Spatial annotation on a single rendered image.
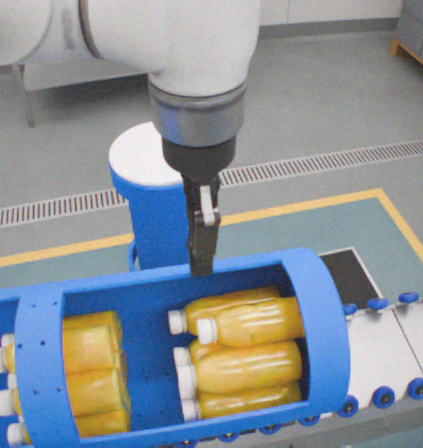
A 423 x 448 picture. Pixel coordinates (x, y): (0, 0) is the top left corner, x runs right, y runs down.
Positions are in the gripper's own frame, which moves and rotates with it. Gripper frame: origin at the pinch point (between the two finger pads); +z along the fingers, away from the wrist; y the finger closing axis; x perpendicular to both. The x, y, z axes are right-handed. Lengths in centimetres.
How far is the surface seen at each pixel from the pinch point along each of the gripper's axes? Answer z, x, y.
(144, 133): 30, 5, 70
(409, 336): 40, -45, 2
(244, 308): 14.8, -6.7, 0.2
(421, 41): 111, -224, 274
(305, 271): 9.4, -16.2, 1.6
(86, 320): 19.0, 18.5, 4.7
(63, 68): 109, 55, 267
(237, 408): 25.3, -3.6, -11.6
